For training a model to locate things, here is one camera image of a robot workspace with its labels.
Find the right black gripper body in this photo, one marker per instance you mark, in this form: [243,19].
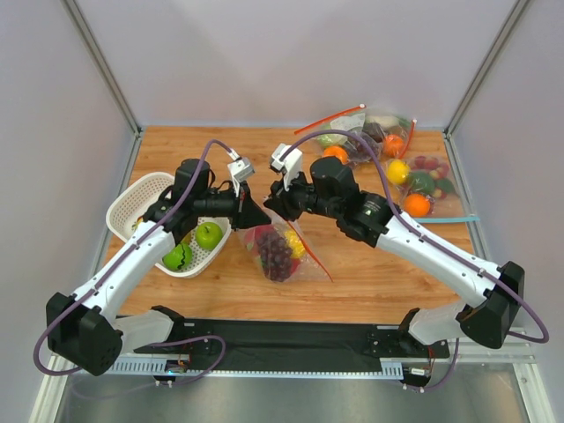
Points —
[285,201]

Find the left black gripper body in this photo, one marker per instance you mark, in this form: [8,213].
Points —
[240,208]

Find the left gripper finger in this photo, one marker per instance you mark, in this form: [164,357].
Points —
[250,225]
[251,212]

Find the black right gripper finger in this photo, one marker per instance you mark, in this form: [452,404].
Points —
[280,208]
[276,198]

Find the orange-zip bag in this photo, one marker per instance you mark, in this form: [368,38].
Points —
[310,267]
[360,147]
[405,129]

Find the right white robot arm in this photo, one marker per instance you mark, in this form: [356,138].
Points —
[488,292]

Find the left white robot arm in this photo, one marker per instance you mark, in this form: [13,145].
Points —
[85,327]

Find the green fake apple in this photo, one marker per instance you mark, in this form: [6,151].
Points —
[208,235]

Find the yellow fake pear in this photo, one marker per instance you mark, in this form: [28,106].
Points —
[295,243]

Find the purple grapes in held bag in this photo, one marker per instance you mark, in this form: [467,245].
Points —
[280,267]

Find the yellow fake banana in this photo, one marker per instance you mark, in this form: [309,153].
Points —
[187,238]

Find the orange fake fruit left bag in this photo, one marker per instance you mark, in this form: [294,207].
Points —
[338,152]

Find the green fake cabbage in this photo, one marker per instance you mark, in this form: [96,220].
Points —
[329,140]

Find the green striped fake melon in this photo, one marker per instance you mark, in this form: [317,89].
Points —
[179,258]

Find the yellow fake apple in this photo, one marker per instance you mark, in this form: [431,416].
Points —
[397,171]

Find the orange fake fruit middle bag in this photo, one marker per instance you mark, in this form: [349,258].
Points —
[393,145]

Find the white fake radish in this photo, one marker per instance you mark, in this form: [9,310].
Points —
[384,121]

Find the orange fake fruit blue bag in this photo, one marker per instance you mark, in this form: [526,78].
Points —
[417,205]

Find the green fake avocado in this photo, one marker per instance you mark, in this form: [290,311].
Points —
[420,182]

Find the blue-zip clear bag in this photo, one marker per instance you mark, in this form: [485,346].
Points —
[449,210]

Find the red dragon fruit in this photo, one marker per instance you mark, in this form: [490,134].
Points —
[258,242]

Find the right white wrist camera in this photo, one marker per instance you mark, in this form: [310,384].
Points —
[287,160]

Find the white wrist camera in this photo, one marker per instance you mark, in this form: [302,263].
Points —
[287,160]
[240,169]

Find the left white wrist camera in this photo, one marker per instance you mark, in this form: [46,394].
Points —
[240,169]

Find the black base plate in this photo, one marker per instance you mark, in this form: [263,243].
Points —
[263,342]

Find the white slotted cable duct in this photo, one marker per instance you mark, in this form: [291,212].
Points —
[161,365]

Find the left aluminium frame post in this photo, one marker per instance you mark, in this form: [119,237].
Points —
[87,36]

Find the aluminium corner frame post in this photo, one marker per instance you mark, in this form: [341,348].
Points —
[493,54]

